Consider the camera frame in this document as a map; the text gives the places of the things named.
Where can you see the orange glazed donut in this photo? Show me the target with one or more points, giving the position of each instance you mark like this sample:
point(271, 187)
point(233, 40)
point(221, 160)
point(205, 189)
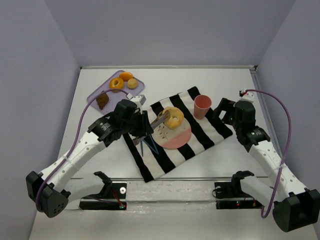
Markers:
point(116, 84)

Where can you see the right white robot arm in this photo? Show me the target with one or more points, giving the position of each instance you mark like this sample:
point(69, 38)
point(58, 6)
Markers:
point(294, 205)

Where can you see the large beige bagel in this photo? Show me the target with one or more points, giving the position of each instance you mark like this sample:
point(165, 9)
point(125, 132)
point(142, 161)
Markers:
point(173, 117)

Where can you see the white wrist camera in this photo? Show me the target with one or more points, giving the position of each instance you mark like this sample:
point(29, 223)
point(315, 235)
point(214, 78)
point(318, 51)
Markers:
point(139, 99)
point(246, 96)

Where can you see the blue plastic knife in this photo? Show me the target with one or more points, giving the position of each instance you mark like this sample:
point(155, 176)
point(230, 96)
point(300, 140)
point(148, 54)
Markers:
point(152, 146)

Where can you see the cream and pink plate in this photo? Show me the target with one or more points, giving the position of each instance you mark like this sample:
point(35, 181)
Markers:
point(172, 138)

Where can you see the brown chocolate pastry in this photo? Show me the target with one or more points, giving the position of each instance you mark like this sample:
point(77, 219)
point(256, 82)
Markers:
point(102, 100)

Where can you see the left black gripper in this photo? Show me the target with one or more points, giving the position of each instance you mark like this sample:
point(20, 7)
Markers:
point(144, 124)

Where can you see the blue plastic fork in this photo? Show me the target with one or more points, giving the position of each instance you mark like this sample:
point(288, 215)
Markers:
point(142, 148)

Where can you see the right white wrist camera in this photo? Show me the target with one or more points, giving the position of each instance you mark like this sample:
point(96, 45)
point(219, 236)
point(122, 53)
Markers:
point(246, 96)

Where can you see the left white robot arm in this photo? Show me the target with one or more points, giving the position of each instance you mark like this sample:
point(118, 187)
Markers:
point(51, 190)

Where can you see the black white striped placemat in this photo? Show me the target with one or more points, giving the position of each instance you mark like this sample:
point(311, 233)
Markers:
point(158, 155)

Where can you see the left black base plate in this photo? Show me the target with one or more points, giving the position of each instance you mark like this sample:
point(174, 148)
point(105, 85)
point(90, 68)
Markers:
point(113, 200)

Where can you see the pink plastic cup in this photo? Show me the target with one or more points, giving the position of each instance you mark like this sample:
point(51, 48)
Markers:
point(202, 104)

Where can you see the small pale round bun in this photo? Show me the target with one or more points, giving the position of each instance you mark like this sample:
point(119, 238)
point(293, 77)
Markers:
point(132, 83)

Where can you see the orange round bun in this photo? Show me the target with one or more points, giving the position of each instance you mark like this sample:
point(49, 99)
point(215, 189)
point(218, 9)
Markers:
point(126, 76)

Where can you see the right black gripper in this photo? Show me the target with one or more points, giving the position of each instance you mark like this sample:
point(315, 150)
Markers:
point(225, 110)

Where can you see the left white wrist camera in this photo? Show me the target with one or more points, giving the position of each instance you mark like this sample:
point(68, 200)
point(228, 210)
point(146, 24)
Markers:
point(139, 99)

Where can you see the metal serving tongs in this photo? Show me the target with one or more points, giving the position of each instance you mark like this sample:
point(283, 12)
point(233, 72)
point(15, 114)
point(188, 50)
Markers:
point(161, 118)

